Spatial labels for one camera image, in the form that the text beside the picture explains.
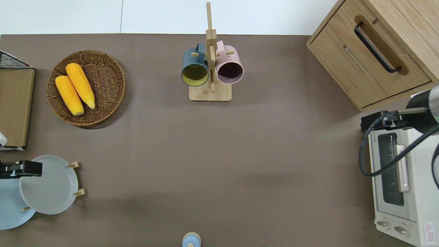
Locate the small blue dome bell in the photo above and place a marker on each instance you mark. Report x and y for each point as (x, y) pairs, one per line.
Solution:
(191, 242)

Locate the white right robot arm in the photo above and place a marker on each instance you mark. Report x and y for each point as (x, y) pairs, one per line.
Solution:
(425, 113)

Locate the wooden plate rack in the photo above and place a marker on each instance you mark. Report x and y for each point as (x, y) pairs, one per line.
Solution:
(79, 192)

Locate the round wicker basket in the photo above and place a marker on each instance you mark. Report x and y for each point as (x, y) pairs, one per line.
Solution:
(103, 85)

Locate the dark blue mug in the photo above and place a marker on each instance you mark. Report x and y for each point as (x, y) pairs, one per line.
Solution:
(190, 61)

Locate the wooden cabinet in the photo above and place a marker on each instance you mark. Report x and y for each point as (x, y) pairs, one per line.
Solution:
(343, 68)

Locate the pink mug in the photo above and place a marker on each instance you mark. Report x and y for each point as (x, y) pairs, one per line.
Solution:
(237, 62)

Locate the light blue plate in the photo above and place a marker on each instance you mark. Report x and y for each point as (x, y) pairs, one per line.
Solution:
(10, 209)

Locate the toaster oven knob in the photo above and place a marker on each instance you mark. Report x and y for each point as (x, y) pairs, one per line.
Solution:
(402, 230)
(383, 223)

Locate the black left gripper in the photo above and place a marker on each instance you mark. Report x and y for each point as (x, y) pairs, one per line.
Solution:
(8, 169)

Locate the yellow corn cob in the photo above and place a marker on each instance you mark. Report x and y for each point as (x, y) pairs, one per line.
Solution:
(68, 94)
(80, 84)

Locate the brown table mat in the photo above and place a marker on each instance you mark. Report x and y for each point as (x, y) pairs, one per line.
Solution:
(274, 154)

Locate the white toaster oven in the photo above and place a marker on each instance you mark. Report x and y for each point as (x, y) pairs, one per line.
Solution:
(422, 192)

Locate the gray plate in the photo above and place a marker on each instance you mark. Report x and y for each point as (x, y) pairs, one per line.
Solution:
(51, 188)

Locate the wooden mug tree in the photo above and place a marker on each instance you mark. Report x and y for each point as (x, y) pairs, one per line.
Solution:
(210, 94)

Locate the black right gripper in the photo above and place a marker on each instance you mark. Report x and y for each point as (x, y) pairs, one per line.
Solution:
(368, 121)

